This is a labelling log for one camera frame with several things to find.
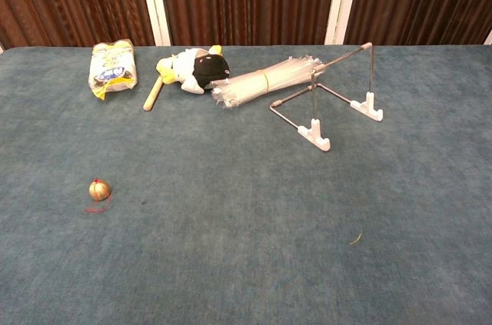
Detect small gold ball ornament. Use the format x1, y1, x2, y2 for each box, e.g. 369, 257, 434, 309
84, 177, 112, 214

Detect bundle of clear plastic straws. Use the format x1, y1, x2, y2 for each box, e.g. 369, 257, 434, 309
210, 54, 327, 111

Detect black white yellow plush toy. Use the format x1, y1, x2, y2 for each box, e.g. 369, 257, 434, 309
155, 45, 231, 95

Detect blue felt table mat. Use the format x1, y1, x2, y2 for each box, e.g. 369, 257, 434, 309
0, 45, 492, 325

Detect wooden stick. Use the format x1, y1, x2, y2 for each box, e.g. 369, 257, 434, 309
142, 78, 167, 112

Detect yellow white snack bag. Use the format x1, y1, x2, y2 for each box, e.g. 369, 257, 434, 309
88, 38, 138, 101

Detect metal wire stand white feet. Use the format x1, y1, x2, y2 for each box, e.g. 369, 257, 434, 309
268, 41, 384, 153

